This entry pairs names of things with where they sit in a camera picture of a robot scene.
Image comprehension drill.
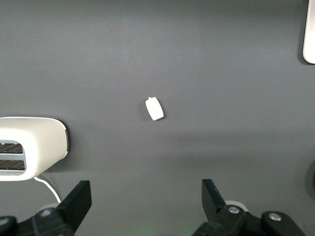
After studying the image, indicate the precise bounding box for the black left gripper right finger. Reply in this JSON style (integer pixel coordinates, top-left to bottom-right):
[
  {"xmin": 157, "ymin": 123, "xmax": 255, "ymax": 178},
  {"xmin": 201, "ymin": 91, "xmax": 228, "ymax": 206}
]
[{"xmin": 194, "ymin": 178, "xmax": 247, "ymax": 236}]

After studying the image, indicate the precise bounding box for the white toaster power cable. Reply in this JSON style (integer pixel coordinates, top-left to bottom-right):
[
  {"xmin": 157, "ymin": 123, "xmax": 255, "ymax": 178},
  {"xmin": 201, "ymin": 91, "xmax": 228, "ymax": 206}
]
[{"xmin": 33, "ymin": 176, "xmax": 62, "ymax": 205}]

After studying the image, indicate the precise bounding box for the white two-slot toaster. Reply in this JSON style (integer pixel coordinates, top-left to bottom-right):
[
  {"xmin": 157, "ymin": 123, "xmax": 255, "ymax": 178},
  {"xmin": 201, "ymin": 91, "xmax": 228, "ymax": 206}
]
[{"xmin": 0, "ymin": 117, "xmax": 68, "ymax": 182}]

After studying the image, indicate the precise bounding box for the white steamed bun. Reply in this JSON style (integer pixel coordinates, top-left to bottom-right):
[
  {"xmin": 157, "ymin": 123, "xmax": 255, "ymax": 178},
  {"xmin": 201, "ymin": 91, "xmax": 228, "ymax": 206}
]
[{"xmin": 145, "ymin": 96, "xmax": 165, "ymax": 121}]

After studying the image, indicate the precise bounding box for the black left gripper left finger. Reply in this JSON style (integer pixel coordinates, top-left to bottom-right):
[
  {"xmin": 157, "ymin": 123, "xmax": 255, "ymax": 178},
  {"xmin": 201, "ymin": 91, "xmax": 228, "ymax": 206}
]
[{"xmin": 31, "ymin": 180, "xmax": 92, "ymax": 236}]

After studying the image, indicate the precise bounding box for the beige rabbit print tray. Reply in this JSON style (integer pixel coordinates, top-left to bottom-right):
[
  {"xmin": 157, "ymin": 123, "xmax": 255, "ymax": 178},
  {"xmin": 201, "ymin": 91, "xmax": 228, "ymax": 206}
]
[{"xmin": 302, "ymin": 0, "xmax": 315, "ymax": 65}]

